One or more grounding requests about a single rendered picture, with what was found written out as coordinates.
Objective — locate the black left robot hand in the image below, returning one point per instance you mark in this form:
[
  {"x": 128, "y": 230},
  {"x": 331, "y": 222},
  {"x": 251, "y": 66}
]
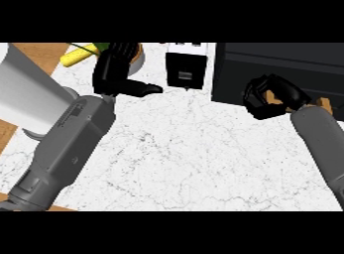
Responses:
[{"x": 111, "y": 74}]

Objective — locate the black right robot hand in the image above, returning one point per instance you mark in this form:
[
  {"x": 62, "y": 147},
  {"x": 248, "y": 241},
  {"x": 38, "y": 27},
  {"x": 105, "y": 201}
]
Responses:
[{"x": 257, "y": 105}]

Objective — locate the tan cup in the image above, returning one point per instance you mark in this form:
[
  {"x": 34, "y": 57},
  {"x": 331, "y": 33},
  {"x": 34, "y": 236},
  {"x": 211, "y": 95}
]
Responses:
[{"x": 325, "y": 104}]

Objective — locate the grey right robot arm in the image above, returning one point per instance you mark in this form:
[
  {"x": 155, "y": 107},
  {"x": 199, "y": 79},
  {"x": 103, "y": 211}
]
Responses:
[{"x": 325, "y": 142}]

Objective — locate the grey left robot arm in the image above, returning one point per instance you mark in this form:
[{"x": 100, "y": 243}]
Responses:
[{"x": 66, "y": 145}]

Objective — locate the grey pot with brown inside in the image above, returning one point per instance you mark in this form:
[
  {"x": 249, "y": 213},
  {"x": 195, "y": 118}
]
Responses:
[{"x": 137, "y": 58}]

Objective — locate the green leaf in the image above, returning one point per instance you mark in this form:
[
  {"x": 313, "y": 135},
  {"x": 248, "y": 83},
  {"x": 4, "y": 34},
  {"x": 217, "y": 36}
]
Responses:
[{"x": 99, "y": 47}]

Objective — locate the yellow banana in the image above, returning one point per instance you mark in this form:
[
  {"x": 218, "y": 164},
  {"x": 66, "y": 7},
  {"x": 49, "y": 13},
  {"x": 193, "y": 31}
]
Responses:
[{"x": 77, "y": 57}]

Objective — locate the black and white appliance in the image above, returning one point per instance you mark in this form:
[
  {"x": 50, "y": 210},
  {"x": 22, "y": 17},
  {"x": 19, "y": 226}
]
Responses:
[{"x": 184, "y": 71}]

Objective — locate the dark grey cabinet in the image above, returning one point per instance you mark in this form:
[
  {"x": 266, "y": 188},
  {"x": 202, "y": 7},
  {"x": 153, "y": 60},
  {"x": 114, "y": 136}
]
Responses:
[{"x": 286, "y": 59}]

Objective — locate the white cylinder roll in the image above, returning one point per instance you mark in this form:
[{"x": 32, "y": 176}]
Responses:
[{"x": 18, "y": 89}]

